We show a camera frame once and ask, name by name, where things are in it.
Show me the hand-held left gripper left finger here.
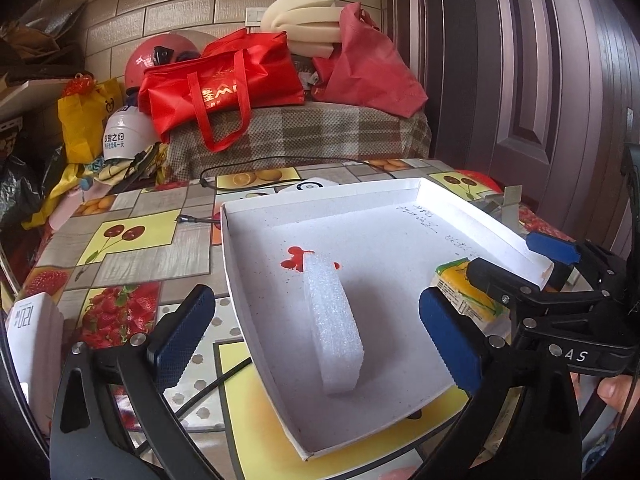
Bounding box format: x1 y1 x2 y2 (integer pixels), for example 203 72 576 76
49 284 236 480

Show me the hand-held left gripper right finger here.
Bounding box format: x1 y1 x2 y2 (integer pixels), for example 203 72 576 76
412 286 586 480

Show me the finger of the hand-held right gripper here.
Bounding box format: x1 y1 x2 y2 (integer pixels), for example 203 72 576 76
466 257 601 317
526 231 601 292

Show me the yellow tissue packet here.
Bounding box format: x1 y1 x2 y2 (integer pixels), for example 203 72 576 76
431 257 506 332

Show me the white cardboard box tray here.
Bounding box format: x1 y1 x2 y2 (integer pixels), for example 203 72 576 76
220 176 556 463

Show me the white foam block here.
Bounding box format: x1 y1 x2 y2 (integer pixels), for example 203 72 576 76
302 252 365 395

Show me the person's right hand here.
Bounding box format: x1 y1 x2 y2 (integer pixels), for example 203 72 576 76
597 374 638 413

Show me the dark purple door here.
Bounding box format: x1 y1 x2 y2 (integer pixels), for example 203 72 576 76
385 0 640 261

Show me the yellow cloth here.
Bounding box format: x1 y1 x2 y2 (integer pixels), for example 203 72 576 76
30 160 166 228

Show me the white helmet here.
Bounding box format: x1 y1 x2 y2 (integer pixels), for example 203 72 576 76
102 105 161 163

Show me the black plastic bag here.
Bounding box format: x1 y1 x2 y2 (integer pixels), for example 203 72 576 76
0 152 66 226

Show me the yellow shopping bag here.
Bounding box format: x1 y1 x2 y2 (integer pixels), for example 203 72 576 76
57 77 125 163

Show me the plaid cloth cover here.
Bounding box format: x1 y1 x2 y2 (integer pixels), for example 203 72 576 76
162 102 432 181

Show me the dark red fabric bag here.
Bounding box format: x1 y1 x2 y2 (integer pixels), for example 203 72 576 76
312 1 430 118

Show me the red tote bag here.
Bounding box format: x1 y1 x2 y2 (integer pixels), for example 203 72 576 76
137 27 306 153

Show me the red helmet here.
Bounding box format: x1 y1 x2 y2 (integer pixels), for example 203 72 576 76
124 30 216 97

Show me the red mesh ornament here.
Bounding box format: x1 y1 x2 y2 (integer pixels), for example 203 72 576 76
62 74 96 98

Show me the metal shelf rack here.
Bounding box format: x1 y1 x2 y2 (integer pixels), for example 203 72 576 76
0 0 88 128

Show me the folded cream foam sheet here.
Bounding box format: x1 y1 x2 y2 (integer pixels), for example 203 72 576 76
261 0 346 58

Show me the black cable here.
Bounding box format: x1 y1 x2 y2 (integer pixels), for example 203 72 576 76
170 356 253 417
175 157 396 226

